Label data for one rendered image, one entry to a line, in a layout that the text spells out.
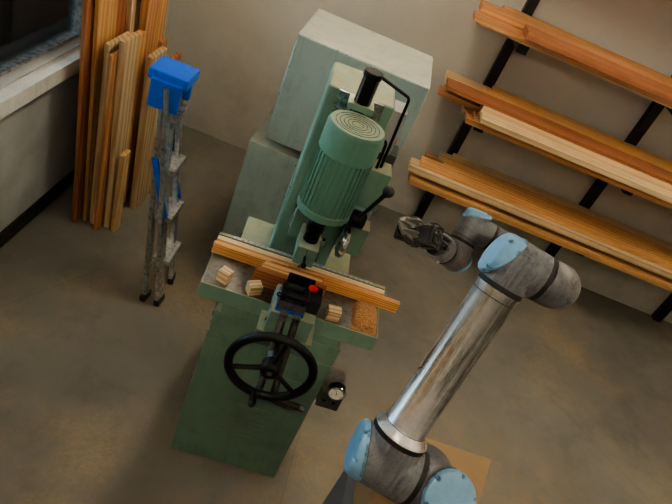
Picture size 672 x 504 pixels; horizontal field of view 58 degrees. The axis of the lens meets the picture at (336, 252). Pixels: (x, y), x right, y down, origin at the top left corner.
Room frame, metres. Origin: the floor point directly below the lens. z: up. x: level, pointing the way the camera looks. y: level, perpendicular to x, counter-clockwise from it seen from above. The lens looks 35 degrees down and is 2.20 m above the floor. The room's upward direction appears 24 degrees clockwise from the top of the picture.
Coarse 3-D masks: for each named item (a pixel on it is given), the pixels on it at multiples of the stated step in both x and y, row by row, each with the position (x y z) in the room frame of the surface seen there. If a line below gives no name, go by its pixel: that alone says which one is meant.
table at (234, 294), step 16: (224, 256) 1.57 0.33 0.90; (208, 272) 1.46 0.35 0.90; (240, 272) 1.53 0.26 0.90; (208, 288) 1.41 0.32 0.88; (224, 288) 1.42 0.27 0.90; (240, 288) 1.45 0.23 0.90; (240, 304) 1.43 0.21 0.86; (256, 304) 1.44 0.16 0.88; (336, 304) 1.58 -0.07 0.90; (320, 320) 1.48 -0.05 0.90; (336, 336) 1.49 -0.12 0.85; (352, 336) 1.50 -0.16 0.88; (368, 336) 1.50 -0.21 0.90
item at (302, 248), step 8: (304, 224) 1.69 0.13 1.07; (304, 232) 1.65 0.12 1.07; (296, 240) 1.68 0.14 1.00; (304, 240) 1.60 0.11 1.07; (296, 248) 1.57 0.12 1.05; (304, 248) 1.57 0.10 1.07; (312, 248) 1.58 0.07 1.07; (296, 256) 1.56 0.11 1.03; (312, 256) 1.57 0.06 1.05; (312, 264) 1.57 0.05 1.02
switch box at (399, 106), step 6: (396, 102) 1.98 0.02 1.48; (402, 102) 2.00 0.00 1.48; (396, 108) 1.93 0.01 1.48; (402, 108) 1.95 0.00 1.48; (396, 114) 1.91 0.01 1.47; (390, 120) 1.91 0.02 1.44; (396, 120) 1.91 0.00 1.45; (402, 120) 1.91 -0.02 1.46; (390, 126) 1.91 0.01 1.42; (402, 126) 1.92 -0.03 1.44; (390, 132) 1.91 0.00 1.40; (390, 138) 1.91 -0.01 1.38; (396, 138) 1.91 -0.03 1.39; (390, 150) 1.91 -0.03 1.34
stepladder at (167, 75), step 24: (168, 72) 2.12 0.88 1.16; (192, 72) 2.21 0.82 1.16; (168, 96) 2.09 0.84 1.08; (168, 120) 2.10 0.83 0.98; (168, 144) 2.11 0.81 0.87; (168, 168) 2.12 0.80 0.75; (168, 192) 2.14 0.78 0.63; (168, 216) 2.13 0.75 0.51; (168, 240) 2.26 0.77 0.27; (168, 264) 2.12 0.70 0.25; (144, 288) 2.09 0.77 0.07
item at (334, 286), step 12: (216, 240) 1.58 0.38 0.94; (216, 252) 1.56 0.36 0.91; (228, 252) 1.57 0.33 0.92; (240, 252) 1.57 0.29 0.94; (252, 252) 1.60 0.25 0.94; (252, 264) 1.58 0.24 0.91; (288, 264) 1.62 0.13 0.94; (324, 276) 1.64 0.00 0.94; (336, 288) 1.63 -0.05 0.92; (348, 288) 1.64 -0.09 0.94; (360, 288) 1.67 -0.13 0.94; (360, 300) 1.65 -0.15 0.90; (372, 300) 1.66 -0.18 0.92; (384, 300) 1.66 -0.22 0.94; (396, 300) 1.69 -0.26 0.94
